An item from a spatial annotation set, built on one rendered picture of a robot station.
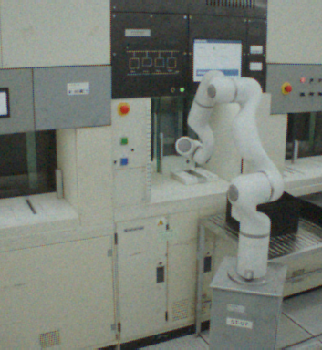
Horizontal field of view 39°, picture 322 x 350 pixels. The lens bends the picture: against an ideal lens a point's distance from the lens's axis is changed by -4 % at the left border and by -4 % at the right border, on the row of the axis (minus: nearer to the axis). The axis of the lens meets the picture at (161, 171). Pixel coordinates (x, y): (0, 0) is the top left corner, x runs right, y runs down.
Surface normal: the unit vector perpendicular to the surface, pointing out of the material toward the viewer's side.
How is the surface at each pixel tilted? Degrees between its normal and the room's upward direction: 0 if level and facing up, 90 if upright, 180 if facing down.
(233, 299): 90
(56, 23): 90
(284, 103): 90
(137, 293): 90
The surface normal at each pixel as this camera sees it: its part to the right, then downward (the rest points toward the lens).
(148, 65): 0.43, 0.24
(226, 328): -0.33, 0.25
